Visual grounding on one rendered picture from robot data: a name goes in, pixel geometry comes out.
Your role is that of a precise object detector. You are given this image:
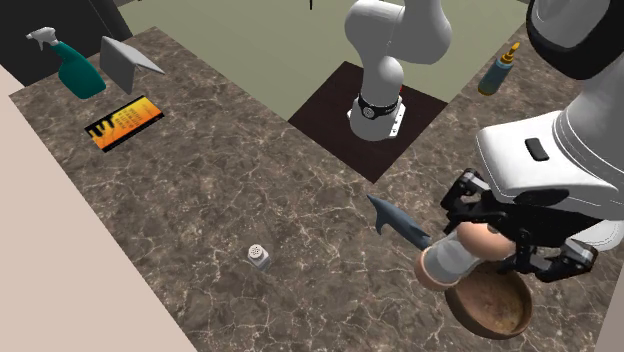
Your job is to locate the teal spray bottle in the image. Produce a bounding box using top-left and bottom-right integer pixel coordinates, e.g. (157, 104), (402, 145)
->
(25, 26), (107, 101)

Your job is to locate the dark robot stand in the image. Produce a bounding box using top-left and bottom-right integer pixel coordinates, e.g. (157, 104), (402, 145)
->
(287, 60), (449, 185)

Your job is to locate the brown wooden bowl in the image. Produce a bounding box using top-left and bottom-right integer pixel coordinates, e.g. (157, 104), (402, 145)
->
(444, 260), (534, 341)

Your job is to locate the small glass salt shaker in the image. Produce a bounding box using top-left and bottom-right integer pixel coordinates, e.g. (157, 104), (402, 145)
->
(246, 244), (272, 273)

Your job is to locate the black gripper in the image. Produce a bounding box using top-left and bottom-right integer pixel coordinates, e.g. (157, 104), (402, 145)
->
(440, 168), (603, 284)

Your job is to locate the blue bottle with yellow cap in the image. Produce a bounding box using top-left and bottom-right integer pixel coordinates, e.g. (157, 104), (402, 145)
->
(477, 41), (521, 97)

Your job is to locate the grey folded card stand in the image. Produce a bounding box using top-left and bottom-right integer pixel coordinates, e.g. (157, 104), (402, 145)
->
(99, 35), (166, 96)

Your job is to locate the grey toy shark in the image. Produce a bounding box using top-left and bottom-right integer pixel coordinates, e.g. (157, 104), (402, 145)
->
(366, 193), (433, 252)

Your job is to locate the orange and black book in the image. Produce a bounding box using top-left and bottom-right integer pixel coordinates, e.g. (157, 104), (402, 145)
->
(84, 94), (165, 154)

